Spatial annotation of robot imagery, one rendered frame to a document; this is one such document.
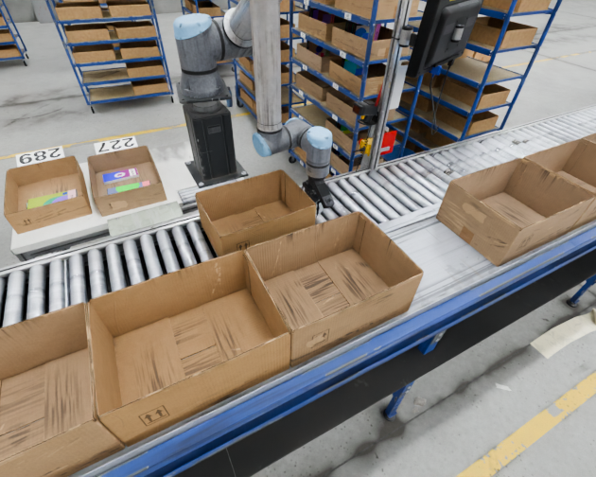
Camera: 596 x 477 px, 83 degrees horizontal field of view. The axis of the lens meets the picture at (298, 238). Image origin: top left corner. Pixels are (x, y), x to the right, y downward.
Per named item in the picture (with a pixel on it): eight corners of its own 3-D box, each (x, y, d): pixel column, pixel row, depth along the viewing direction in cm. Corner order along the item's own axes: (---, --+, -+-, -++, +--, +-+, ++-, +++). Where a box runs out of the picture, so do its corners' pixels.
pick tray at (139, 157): (152, 161, 181) (147, 144, 174) (167, 200, 157) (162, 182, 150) (94, 174, 171) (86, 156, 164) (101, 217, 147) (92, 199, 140)
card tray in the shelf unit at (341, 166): (321, 154, 273) (321, 143, 267) (351, 147, 284) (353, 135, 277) (348, 179, 248) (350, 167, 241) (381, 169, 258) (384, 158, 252)
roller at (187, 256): (183, 230, 149) (181, 220, 146) (219, 320, 116) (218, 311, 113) (171, 233, 148) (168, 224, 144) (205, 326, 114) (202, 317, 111)
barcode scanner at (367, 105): (348, 121, 167) (353, 99, 160) (367, 120, 172) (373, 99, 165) (356, 127, 163) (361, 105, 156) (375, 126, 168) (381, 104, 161)
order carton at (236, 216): (282, 200, 159) (282, 168, 148) (315, 237, 141) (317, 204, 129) (201, 225, 144) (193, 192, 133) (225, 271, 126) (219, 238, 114)
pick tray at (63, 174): (83, 172, 172) (75, 154, 165) (93, 214, 148) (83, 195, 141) (17, 187, 161) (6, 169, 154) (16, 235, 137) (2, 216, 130)
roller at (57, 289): (67, 263, 133) (61, 255, 130) (72, 379, 100) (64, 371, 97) (53, 267, 132) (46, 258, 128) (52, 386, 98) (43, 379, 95)
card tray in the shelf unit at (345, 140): (324, 131, 260) (324, 118, 253) (357, 124, 270) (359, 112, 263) (352, 155, 234) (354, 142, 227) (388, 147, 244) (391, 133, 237)
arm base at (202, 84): (178, 82, 153) (173, 59, 146) (220, 79, 158) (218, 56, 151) (182, 99, 141) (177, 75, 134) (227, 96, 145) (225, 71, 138)
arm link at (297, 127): (276, 119, 127) (295, 132, 120) (302, 113, 132) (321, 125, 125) (277, 143, 133) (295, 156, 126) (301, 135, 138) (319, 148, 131)
